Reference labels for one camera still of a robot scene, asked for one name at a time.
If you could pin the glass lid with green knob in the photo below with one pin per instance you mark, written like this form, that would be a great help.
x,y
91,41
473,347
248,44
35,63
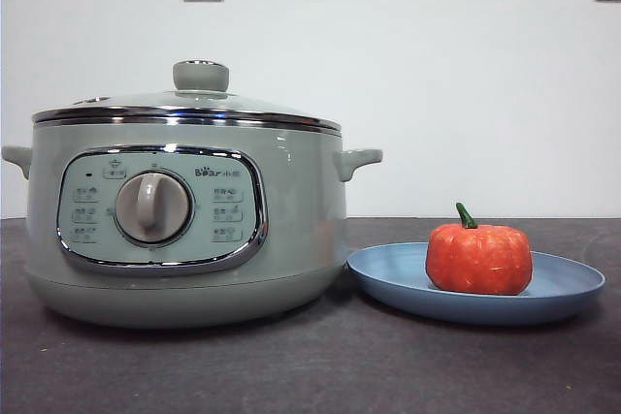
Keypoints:
x,y
201,75

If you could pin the pale green electric steamer pot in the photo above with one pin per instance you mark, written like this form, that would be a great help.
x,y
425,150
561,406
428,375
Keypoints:
x,y
301,200

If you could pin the orange pumpkin with green stem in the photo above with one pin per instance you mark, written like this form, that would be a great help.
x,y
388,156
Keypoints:
x,y
480,259

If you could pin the blue plate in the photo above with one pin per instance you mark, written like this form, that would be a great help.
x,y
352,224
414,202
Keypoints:
x,y
388,278

